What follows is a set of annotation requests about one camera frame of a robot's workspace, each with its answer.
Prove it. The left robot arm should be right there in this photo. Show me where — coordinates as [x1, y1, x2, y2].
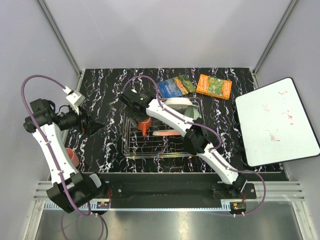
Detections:
[23, 98, 108, 213]

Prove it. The white paper plate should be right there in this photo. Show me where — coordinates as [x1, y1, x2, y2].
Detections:
[164, 97, 193, 111]

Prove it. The pink cream floral plate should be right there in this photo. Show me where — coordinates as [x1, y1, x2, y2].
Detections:
[152, 130, 181, 137]

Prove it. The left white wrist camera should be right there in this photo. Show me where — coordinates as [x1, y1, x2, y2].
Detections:
[63, 86, 85, 115]

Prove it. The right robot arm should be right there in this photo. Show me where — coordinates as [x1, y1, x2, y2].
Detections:
[119, 89, 247, 199]

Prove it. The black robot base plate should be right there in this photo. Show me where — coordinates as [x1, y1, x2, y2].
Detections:
[74, 171, 288, 210]

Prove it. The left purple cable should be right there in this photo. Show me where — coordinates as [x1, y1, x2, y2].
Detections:
[20, 74, 108, 240]

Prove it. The orange green book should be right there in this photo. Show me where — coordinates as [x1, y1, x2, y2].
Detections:
[196, 74, 232, 100]

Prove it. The orange mug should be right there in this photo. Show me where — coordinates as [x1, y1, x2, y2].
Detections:
[137, 117, 152, 137]

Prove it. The green ceramic bowl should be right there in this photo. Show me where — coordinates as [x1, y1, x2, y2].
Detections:
[184, 106, 202, 120]

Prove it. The blue landscape book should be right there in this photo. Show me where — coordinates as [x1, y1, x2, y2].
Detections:
[157, 74, 196, 99]

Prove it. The pink cup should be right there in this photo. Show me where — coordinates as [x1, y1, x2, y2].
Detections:
[65, 148, 80, 168]

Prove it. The white whiteboard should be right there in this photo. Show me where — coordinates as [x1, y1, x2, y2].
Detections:
[235, 77, 320, 167]

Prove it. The metal wire dish rack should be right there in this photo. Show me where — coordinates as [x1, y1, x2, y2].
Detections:
[121, 112, 190, 159]

